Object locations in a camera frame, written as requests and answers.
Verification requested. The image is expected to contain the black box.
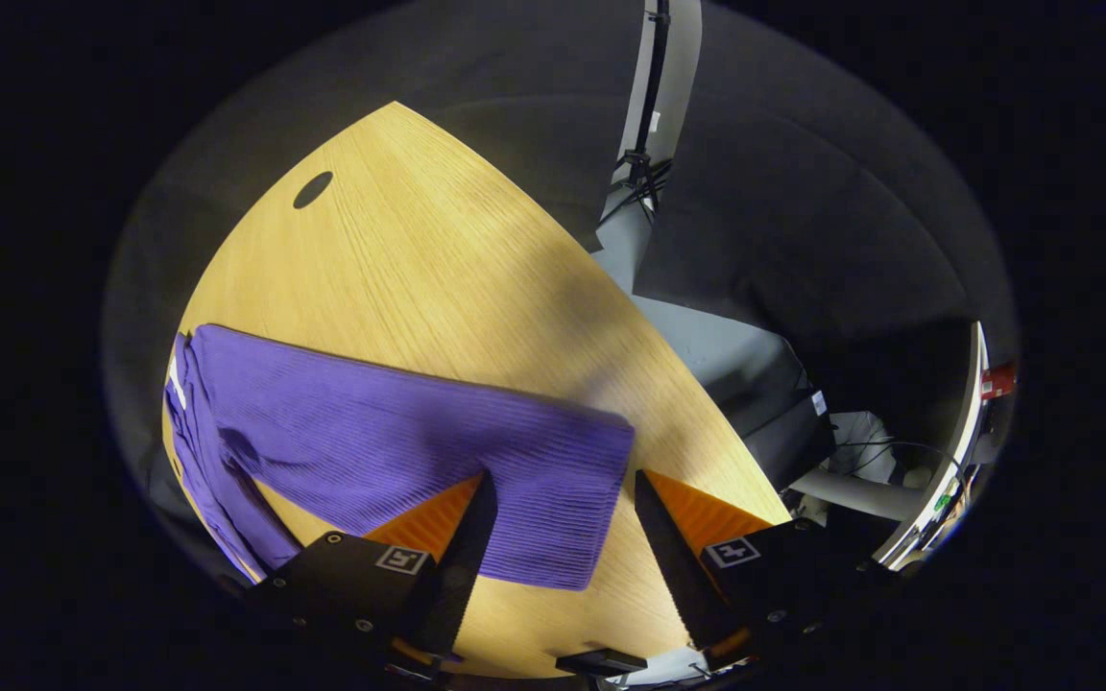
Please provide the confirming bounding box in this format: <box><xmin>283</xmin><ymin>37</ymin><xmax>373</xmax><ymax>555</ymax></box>
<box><xmin>740</xmin><ymin>379</ymin><xmax>838</xmax><ymax>492</ymax></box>

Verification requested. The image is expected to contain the black cable grommet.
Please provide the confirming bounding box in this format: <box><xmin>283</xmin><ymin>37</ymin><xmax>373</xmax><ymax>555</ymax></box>
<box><xmin>292</xmin><ymin>171</ymin><xmax>335</xmax><ymax>210</ymax></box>

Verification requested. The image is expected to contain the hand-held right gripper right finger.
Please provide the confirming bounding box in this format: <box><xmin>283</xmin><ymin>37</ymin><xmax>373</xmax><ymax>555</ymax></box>
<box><xmin>634</xmin><ymin>468</ymin><xmax>895</xmax><ymax>663</ymax></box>

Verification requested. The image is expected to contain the purple ribbed shirt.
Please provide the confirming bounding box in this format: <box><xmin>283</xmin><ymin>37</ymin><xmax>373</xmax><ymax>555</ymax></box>
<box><xmin>162</xmin><ymin>323</ymin><xmax>636</xmax><ymax>591</ymax></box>

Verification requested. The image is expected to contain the black tripod stand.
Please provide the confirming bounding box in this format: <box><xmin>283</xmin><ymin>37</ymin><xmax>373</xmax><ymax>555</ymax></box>
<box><xmin>609</xmin><ymin>0</ymin><xmax>677</xmax><ymax>226</ymax></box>

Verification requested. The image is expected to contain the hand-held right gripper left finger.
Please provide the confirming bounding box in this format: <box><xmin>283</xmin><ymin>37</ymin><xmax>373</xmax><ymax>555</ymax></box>
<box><xmin>244</xmin><ymin>469</ymin><xmax>499</xmax><ymax>673</ymax></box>

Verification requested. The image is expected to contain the white frame strip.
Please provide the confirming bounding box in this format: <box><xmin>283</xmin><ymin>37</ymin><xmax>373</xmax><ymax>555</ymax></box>
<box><xmin>875</xmin><ymin>322</ymin><xmax>993</xmax><ymax>569</ymax></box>

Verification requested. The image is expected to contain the red object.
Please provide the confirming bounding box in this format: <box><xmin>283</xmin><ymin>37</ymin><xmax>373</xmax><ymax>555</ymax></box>
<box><xmin>980</xmin><ymin>362</ymin><xmax>1020</xmax><ymax>401</ymax></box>

